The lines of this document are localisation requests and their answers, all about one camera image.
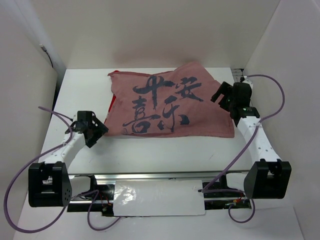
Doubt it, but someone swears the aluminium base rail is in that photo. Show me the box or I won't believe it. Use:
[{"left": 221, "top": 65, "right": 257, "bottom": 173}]
[{"left": 66, "top": 170, "right": 252, "bottom": 217}]

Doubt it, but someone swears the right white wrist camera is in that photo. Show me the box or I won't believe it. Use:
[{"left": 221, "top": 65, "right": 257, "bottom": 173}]
[{"left": 239, "top": 76, "right": 254, "bottom": 89}]

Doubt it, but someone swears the white cover plate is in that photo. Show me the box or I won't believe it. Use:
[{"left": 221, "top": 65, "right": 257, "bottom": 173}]
[{"left": 113, "top": 180, "right": 206, "bottom": 217}]

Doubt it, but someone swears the red printed pillowcase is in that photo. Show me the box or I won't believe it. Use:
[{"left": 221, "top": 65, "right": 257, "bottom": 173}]
[{"left": 104, "top": 62, "right": 235, "bottom": 138}]

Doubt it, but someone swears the black wall cable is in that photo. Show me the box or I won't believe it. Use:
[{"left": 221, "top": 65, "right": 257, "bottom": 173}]
[{"left": 39, "top": 43, "right": 55, "bottom": 68}]

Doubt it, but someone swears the aluminium side frame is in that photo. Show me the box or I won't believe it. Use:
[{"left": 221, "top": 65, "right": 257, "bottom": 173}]
[{"left": 231, "top": 68, "right": 244, "bottom": 82}]

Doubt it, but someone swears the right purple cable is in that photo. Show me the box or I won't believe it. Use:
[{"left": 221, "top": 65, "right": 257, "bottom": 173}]
[{"left": 198, "top": 73, "right": 286, "bottom": 224}]

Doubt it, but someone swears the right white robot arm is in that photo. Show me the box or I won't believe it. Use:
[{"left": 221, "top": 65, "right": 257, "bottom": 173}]
[{"left": 211, "top": 81, "right": 292, "bottom": 199}]

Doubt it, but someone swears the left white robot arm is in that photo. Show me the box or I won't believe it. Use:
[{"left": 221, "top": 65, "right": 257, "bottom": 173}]
[{"left": 28, "top": 111, "right": 109, "bottom": 208}]

